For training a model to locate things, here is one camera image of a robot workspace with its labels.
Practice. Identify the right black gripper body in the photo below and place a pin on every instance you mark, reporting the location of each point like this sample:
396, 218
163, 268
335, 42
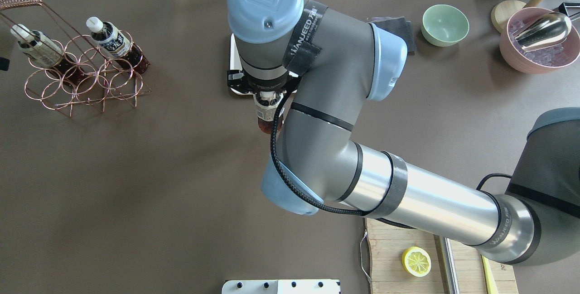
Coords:
236, 78

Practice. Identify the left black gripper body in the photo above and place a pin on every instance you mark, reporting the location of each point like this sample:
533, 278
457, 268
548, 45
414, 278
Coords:
3, 64

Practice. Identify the tea bottle white cap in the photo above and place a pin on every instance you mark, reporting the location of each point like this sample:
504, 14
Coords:
266, 104

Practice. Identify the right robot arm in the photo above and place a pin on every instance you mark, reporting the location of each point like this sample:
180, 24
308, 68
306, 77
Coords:
322, 65

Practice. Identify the cream serving tray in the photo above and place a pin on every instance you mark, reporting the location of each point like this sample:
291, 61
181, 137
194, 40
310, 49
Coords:
235, 64

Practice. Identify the outer tea bottle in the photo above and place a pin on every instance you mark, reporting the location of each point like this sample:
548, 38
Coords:
46, 53

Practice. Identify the middle tea bottle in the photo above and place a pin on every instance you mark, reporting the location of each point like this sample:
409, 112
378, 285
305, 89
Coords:
124, 53

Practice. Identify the grey folded cloth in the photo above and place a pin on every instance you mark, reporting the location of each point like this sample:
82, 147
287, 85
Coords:
398, 26

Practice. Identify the green ceramic bowl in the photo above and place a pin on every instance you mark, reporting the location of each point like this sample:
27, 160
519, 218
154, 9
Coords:
444, 25

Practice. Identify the bamboo cutting board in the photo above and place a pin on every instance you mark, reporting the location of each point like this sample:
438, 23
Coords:
386, 246

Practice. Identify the half lemon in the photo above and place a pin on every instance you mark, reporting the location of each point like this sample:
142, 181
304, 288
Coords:
416, 261

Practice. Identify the wooden glass drying stand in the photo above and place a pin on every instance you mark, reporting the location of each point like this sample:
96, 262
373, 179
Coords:
509, 11

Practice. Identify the steel muddler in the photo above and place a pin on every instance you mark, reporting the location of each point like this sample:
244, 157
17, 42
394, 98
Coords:
448, 265

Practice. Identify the pink bowl with ice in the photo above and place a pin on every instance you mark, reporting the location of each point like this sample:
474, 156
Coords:
538, 61

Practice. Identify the steel ice scoop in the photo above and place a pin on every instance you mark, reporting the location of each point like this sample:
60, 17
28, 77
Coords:
548, 30

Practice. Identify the yellow plastic knife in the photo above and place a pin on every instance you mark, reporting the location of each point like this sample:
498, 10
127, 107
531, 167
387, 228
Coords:
490, 284

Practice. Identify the copper wire bottle rack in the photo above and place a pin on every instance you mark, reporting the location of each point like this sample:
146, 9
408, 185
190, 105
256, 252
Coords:
83, 70

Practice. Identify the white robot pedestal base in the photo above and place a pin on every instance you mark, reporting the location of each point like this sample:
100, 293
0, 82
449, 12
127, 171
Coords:
282, 286

